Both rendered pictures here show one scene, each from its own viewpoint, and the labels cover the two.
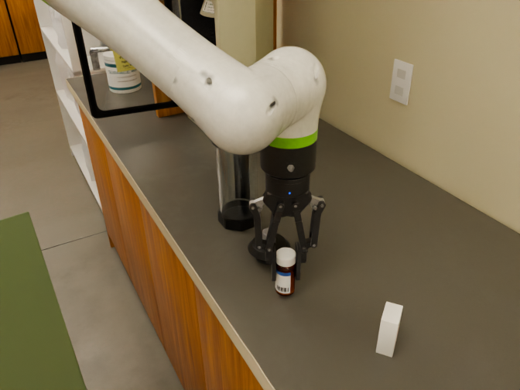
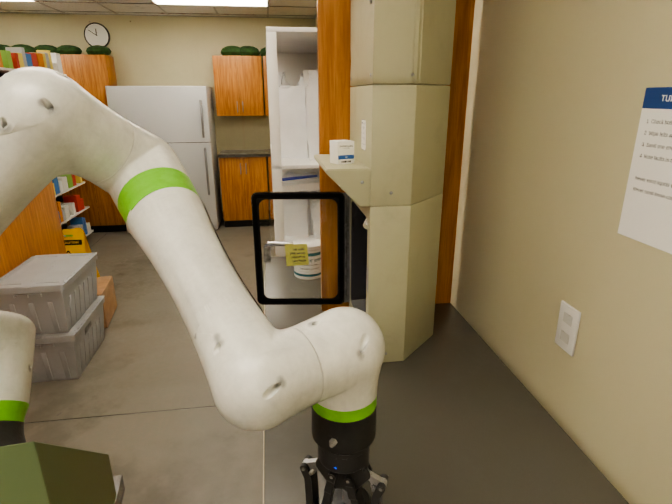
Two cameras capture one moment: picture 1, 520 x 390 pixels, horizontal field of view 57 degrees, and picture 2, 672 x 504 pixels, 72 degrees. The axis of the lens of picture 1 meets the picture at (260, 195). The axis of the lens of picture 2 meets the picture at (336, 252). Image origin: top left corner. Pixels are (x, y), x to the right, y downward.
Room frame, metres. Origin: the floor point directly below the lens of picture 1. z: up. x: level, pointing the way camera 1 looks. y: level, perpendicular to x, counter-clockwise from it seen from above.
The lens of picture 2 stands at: (0.18, -0.23, 1.69)
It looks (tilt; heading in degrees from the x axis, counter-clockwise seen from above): 19 degrees down; 21
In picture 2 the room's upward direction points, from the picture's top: straight up
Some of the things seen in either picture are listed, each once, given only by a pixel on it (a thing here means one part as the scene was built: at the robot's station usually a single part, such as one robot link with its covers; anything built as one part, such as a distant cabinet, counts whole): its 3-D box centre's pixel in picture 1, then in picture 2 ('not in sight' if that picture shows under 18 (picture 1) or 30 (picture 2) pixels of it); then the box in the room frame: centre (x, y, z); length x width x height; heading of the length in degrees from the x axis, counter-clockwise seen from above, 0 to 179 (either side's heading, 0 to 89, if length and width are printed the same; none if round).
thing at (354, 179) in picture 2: not in sight; (339, 178); (1.43, 0.23, 1.46); 0.32 x 0.11 x 0.10; 29
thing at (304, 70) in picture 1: (286, 95); (339, 359); (0.69, -0.04, 1.35); 0.13 x 0.11 x 0.14; 148
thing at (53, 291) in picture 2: not in sight; (52, 291); (2.11, 2.44, 0.49); 0.60 x 0.42 x 0.33; 29
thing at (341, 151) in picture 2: not in sight; (341, 151); (1.39, 0.20, 1.54); 0.05 x 0.05 x 0.06; 47
